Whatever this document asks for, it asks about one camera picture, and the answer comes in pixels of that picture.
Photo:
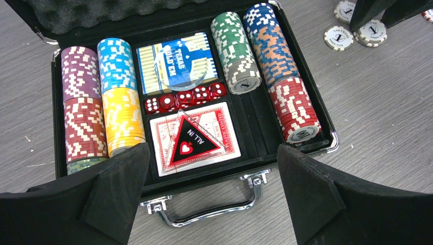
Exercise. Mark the clear all-in triangle button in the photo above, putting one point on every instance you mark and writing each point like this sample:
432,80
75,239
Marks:
189,143

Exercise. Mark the red 100 poker chip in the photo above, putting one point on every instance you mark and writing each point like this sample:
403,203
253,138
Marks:
428,15

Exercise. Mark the green poker chip stack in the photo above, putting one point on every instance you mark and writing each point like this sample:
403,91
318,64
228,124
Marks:
79,165

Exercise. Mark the green white chip stack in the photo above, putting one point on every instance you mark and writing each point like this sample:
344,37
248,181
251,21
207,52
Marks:
239,65

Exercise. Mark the clear round dealer button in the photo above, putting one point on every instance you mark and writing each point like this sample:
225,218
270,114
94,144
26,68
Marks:
181,65

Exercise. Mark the red white chip stack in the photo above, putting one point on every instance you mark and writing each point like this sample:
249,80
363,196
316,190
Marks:
85,134

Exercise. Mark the red dice in case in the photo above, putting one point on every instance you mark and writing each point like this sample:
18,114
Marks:
184,99

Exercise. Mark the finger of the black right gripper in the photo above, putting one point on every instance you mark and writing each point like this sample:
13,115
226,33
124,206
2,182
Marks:
402,10
366,10

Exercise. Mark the blue yellow chip stack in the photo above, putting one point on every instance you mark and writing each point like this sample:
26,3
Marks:
121,104

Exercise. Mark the blue playing card deck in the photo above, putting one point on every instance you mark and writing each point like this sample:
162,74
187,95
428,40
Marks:
146,56

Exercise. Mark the white poker chip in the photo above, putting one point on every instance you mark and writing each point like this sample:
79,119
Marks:
343,11
338,38
372,34

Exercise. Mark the blue red chip stack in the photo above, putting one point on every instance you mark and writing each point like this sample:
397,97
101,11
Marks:
290,99

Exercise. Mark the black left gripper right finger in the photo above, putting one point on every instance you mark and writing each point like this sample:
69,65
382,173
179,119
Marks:
329,206

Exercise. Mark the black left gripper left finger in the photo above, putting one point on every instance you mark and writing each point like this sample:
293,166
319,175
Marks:
96,205

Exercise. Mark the red playing card deck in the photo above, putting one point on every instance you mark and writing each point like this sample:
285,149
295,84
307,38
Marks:
215,119

